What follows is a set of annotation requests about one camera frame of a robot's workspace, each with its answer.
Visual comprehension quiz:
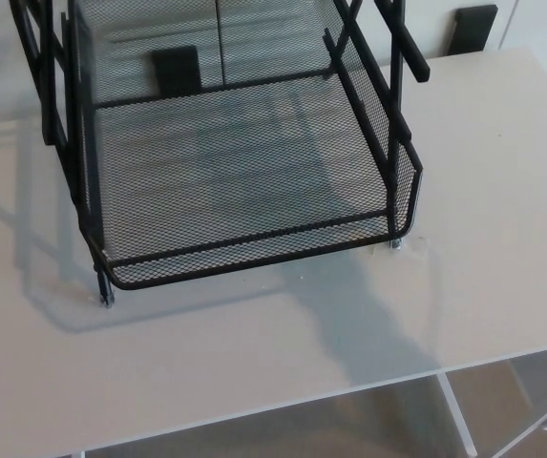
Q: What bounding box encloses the black wire mesh file tray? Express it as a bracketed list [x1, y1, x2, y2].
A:
[7, 0, 432, 310]

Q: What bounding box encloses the white desk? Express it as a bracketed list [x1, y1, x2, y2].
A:
[0, 46, 547, 458]

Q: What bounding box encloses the black rectangular cabinet handle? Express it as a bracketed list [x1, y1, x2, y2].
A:
[151, 45, 202, 94]
[447, 4, 499, 52]

